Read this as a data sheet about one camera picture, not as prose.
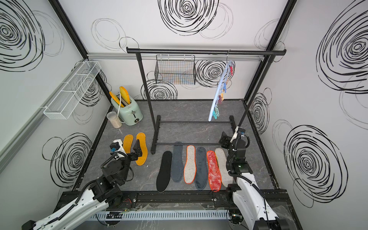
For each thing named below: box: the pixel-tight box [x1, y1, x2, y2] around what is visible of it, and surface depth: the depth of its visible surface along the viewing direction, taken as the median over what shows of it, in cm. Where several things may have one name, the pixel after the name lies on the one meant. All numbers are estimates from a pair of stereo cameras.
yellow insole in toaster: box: [119, 86, 131, 105], surface depth 99 cm
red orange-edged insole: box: [207, 150, 222, 192], surface depth 84 cm
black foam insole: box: [156, 150, 173, 193], surface depth 84 cm
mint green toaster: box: [110, 96, 144, 126], surface depth 98 cm
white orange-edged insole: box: [183, 144, 197, 185], surface depth 86 cm
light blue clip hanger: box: [208, 49, 235, 122], surface depth 56 cm
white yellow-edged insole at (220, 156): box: [215, 147, 234, 188], surface depth 86 cm
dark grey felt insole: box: [171, 141, 185, 183], surface depth 88 cm
